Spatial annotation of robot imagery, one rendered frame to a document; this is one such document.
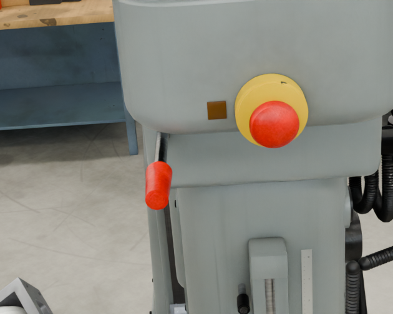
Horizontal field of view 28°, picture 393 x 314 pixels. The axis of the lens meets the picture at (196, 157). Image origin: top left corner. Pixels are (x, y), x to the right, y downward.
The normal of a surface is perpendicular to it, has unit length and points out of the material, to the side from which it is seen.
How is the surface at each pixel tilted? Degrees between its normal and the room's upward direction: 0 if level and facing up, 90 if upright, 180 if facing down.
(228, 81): 90
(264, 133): 92
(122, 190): 0
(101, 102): 0
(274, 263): 90
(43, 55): 90
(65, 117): 0
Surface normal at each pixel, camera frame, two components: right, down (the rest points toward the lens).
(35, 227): -0.07, -0.90
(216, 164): 0.00, 0.44
